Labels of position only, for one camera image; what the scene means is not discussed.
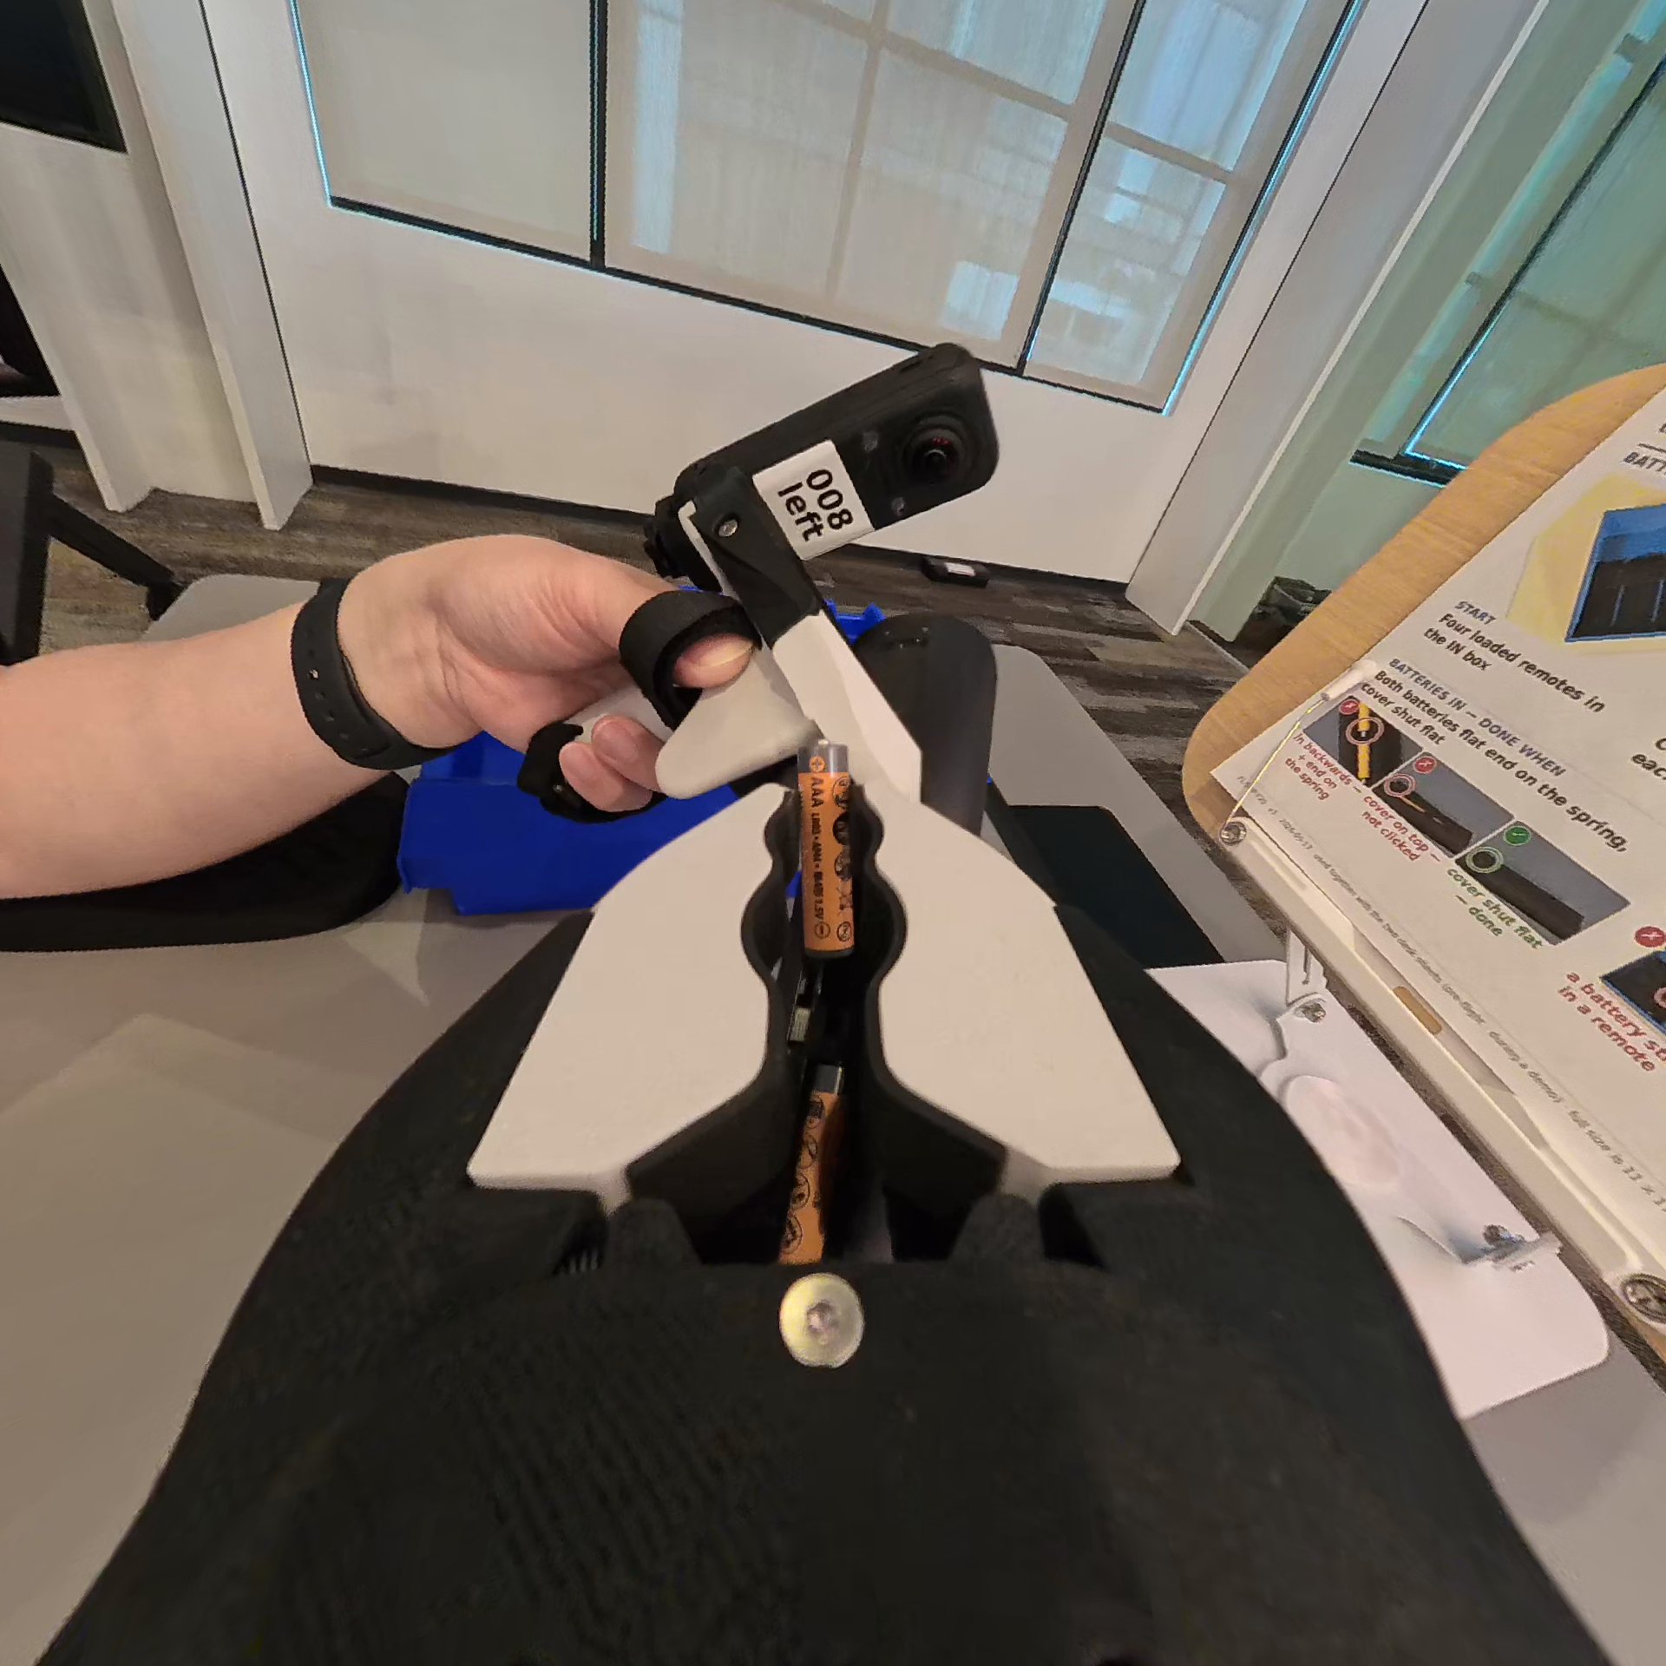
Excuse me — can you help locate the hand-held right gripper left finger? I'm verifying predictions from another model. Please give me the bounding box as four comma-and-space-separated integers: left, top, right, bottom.
465, 784, 798, 1192

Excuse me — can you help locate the printed instruction sheet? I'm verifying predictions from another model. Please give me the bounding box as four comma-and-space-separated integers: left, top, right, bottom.
1209, 390, 1666, 1254

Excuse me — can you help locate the person's left forearm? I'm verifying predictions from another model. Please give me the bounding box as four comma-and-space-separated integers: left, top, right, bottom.
0, 603, 432, 900

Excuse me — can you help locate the black remote control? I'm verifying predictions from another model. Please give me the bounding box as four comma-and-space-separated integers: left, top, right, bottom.
776, 614, 1001, 1266

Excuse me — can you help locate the orange black battery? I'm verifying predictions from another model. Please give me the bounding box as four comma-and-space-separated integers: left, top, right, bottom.
796, 737, 862, 963
776, 1063, 852, 1265

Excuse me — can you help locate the person's left hand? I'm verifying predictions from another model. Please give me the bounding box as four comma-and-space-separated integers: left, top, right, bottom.
338, 532, 758, 812

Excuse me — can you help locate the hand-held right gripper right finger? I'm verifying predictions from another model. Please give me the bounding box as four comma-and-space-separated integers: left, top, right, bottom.
859, 780, 1183, 1188

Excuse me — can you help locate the black desk mat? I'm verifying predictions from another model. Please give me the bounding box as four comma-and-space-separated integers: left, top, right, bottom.
1008, 803, 1286, 971

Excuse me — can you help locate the white stand base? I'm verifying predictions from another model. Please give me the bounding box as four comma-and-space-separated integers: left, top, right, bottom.
1145, 959, 1614, 1421

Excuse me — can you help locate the black office chair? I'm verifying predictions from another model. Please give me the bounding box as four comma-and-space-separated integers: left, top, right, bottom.
0, 773, 413, 954

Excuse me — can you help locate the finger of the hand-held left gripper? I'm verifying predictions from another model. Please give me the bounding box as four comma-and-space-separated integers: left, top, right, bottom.
776, 609, 930, 799

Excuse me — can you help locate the blue plastic bin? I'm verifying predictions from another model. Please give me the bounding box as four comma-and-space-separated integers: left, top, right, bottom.
396, 598, 890, 919

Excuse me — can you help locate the large glass window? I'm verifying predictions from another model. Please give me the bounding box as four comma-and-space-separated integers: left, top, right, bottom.
286, 0, 1369, 416

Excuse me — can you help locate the black wristwatch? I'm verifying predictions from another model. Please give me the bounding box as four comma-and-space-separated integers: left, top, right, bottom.
288, 576, 448, 772

